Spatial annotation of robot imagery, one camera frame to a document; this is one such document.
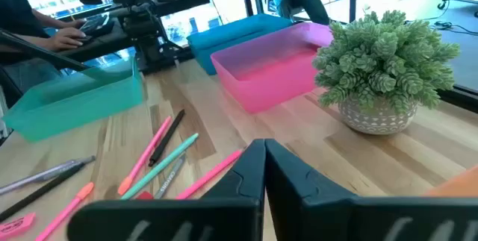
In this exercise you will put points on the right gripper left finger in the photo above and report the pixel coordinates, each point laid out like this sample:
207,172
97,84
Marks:
239,196

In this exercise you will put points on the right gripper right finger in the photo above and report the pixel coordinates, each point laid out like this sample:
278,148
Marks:
298,203

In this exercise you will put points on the pink pencil orange eraser cap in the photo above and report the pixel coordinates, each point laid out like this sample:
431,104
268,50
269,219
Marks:
147,153
63,211
209,175

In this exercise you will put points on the grey crayon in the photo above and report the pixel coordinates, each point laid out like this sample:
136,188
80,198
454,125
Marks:
170,177

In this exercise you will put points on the teal pen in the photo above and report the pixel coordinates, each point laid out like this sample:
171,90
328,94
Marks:
160,166

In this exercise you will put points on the black pen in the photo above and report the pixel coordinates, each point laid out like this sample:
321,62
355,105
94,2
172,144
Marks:
167,137
41,191

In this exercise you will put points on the red eraser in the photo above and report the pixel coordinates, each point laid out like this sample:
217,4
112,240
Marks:
144,196

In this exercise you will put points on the silver pen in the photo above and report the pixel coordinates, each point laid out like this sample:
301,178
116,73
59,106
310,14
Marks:
41,175

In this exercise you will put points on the pink eraser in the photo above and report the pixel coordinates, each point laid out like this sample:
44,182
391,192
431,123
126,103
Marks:
15,225

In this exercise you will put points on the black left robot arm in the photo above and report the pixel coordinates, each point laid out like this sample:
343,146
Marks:
147,39

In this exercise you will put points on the black keyboard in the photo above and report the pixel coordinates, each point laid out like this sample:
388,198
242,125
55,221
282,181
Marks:
95,25

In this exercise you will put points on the black desk leg beam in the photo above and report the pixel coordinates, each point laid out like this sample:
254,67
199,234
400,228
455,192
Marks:
37,51

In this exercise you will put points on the blue plastic bin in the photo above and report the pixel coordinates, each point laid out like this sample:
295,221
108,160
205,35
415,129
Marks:
224,36

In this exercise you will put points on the person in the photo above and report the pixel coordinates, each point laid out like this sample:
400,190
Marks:
15,9

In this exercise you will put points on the pink translucent plastic bin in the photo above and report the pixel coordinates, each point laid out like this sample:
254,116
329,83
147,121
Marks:
269,80

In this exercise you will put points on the green translucent plastic bin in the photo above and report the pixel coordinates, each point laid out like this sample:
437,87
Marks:
74,110

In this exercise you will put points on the orange translucent plastic bin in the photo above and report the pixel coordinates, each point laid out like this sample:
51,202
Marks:
459,187

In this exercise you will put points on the artificial succulent in white pot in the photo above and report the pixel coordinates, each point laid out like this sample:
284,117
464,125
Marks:
381,62

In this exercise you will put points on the black aluminium rig frame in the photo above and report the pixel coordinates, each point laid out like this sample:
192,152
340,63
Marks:
459,97

